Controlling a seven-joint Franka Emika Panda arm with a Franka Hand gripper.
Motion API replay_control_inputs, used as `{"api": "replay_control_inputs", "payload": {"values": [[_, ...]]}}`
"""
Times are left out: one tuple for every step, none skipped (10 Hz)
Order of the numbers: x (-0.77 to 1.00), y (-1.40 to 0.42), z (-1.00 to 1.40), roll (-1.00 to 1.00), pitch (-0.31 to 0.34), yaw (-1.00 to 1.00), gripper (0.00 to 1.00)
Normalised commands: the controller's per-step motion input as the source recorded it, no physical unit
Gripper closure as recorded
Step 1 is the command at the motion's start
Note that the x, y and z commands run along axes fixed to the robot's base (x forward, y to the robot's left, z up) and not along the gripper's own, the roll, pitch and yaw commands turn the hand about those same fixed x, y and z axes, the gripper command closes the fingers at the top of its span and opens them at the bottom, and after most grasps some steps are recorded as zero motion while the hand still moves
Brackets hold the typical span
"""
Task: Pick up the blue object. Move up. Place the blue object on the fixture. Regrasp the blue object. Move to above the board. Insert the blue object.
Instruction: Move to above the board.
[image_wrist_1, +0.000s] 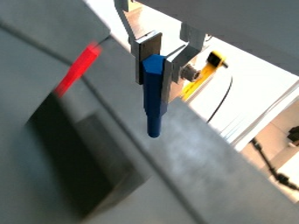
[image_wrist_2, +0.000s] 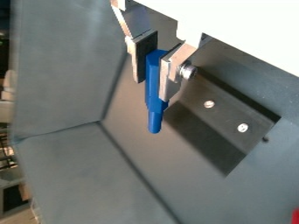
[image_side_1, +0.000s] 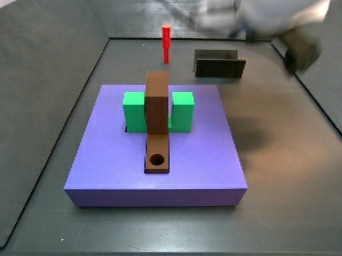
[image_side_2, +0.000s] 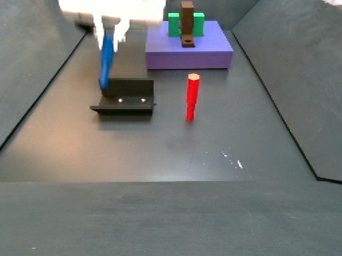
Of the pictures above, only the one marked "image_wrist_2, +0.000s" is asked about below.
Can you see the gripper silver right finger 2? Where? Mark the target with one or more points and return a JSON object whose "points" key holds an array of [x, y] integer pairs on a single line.
{"points": [[177, 69]]}

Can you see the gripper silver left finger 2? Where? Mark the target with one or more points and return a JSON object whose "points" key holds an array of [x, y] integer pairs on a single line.
{"points": [[141, 36]]}

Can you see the blue stepped peg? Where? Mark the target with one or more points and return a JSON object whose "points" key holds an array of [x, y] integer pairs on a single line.
{"points": [[157, 106]]}

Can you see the red stepped peg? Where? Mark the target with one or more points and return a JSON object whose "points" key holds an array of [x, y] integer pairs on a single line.
{"points": [[295, 216]]}

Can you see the black angle bracket fixture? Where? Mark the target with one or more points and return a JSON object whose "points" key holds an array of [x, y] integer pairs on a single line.
{"points": [[219, 126]]}

